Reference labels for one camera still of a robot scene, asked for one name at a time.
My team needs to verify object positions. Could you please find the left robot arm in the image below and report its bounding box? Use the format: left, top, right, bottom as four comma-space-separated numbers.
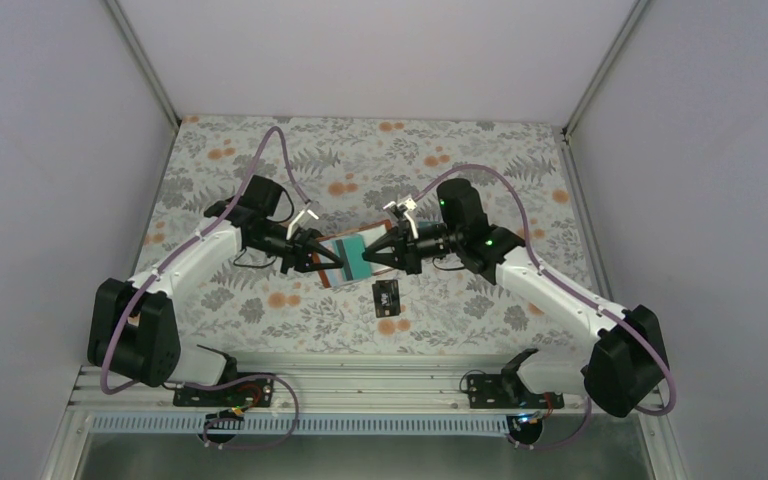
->
87, 175, 344, 389

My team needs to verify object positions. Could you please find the brown leather card holder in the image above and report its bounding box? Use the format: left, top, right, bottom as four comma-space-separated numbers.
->
318, 220, 392, 288

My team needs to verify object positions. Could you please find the teal striped credit card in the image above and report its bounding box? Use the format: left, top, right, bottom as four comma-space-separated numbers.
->
328, 234, 373, 287

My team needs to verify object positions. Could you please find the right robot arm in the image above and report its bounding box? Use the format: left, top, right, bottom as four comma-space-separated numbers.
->
363, 178, 677, 417

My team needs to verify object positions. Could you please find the aluminium rail frame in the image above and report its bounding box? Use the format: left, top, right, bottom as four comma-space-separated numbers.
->
67, 351, 665, 415

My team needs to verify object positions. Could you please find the floral patterned table mat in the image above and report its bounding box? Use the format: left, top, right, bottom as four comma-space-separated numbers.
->
138, 115, 591, 355

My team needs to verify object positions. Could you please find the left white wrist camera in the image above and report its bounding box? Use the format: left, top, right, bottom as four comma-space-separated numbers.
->
285, 202, 320, 240

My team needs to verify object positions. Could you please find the blue slotted cable duct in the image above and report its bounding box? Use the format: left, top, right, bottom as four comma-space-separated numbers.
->
88, 412, 508, 437

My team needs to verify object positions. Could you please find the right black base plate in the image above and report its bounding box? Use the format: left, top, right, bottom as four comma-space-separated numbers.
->
459, 372, 564, 410

